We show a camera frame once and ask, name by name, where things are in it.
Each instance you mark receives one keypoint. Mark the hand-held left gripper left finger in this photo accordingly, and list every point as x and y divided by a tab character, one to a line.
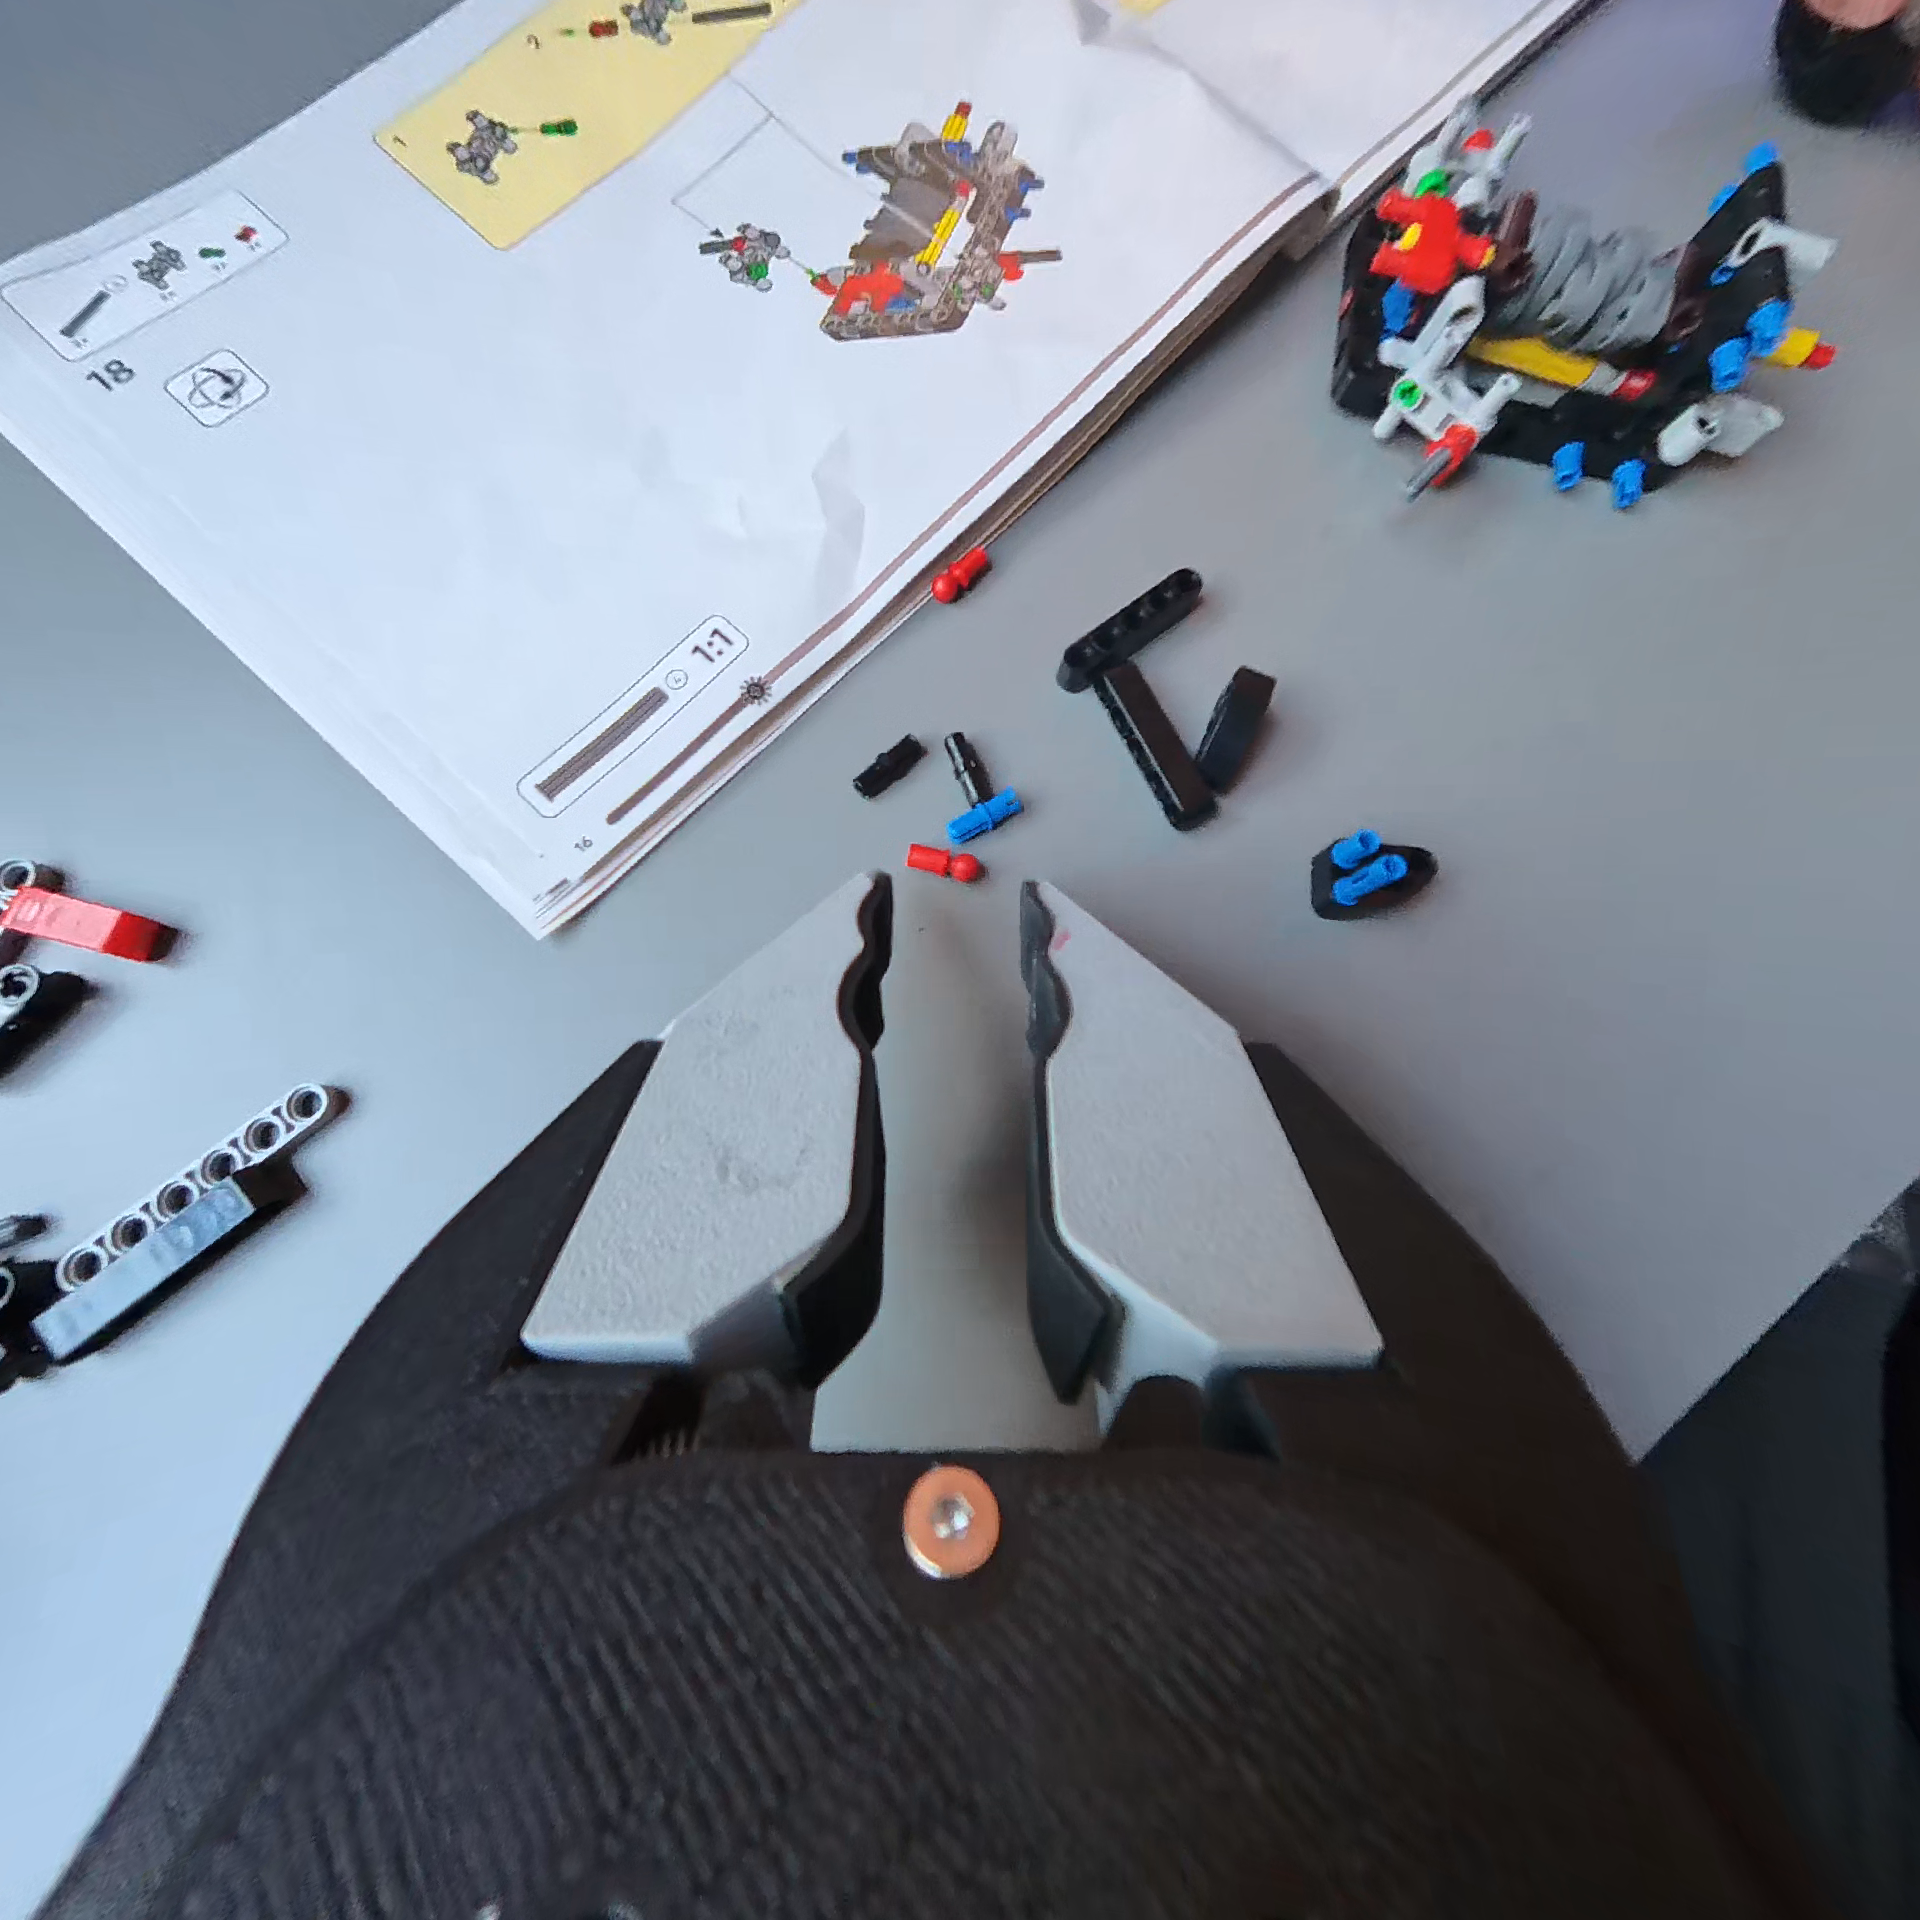
705	1185

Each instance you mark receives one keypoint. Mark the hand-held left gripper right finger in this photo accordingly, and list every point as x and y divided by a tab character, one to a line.
1185	1185

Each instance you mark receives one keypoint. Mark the blue lego pin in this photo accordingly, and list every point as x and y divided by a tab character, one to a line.
1350	878
986	815
1358	848

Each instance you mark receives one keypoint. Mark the black angled lego piece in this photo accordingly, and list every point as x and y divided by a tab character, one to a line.
1412	869

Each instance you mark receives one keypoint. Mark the red lego pin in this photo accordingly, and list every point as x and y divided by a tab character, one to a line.
961	575
944	863

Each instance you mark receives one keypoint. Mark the long black lego beam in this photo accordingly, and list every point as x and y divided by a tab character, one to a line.
1154	743

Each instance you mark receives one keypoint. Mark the black lego pin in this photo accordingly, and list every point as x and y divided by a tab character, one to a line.
970	763
890	764

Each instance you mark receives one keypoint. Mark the curved black lego piece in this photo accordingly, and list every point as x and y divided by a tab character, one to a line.
1238	728

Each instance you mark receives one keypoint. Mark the pile of loose lego pieces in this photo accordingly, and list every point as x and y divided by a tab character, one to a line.
165	1253

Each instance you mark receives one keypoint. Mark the black five-hole lego beam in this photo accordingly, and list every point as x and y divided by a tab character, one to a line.
1133	630

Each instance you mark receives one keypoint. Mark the lego instruction booklet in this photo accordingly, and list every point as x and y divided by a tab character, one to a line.
450	524

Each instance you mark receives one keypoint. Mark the lego engine chassis assembly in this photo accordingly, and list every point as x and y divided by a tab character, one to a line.
1576	285

